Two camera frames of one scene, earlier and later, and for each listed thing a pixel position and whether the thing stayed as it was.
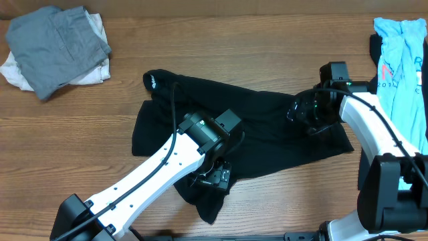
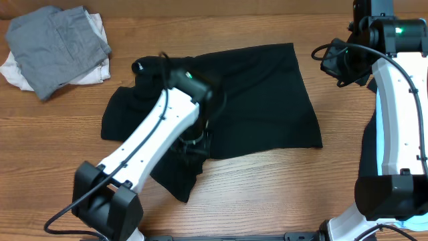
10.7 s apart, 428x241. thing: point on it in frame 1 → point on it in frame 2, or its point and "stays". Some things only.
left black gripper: (219, 175) → (194, 151)
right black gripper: (301, 114) → (334, 62)
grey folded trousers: (53, 47) stays
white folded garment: (11, 70) stays
